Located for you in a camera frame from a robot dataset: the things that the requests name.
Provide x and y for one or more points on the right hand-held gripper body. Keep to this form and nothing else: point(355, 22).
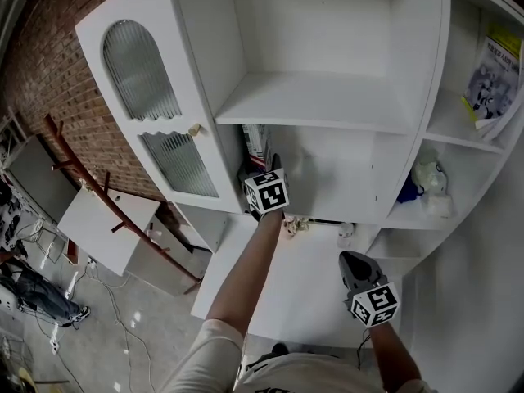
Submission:
point(376, 303)

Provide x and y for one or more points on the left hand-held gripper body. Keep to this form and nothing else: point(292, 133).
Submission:
point(268, 195)

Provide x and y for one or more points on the striped flag cover book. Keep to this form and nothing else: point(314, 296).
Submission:
point(254, 141)

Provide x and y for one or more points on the white wooden cabinet with shelves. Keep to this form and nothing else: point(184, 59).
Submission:
point(311, 96)

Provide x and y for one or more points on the person's right forearm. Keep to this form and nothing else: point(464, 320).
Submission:
point(391, 350)

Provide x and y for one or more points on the person's left forearm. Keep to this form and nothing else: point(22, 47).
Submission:
point(249, 268)

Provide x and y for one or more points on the white table top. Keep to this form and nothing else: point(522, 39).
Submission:
point(311, 285)

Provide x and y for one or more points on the pink vase with pale flowers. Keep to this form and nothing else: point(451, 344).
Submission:
point(294, 224)

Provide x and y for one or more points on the white ribbed glass cabinet door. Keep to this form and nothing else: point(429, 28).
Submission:
point(221, 170)

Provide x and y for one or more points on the gold door knob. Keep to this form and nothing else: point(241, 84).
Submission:
point(194, 129)

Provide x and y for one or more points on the person's beige shirt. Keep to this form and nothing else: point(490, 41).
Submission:
point(311, 375)

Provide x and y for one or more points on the person's black left shoe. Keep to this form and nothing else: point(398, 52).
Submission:
point(280, 349)

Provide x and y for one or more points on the crumpled white bag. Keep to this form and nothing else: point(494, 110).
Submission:
point(438, 207)

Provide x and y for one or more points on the blue cloth item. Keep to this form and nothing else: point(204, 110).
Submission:
point(407, 192)

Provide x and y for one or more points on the brown wooden coat rack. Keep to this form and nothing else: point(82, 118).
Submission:
point(163, 253)

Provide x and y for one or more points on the white plush toy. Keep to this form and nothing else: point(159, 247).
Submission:
point(427, 174)

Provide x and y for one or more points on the small white table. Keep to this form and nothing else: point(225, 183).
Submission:
point(102, 227)

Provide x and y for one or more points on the white power strip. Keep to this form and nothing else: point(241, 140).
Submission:
point(54, 344)
point(91, 263)

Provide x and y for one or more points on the grey flat panel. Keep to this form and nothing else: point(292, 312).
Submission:
point(41, 178)

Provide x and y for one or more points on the yellow round object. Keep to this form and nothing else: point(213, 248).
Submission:
point(24, 383)

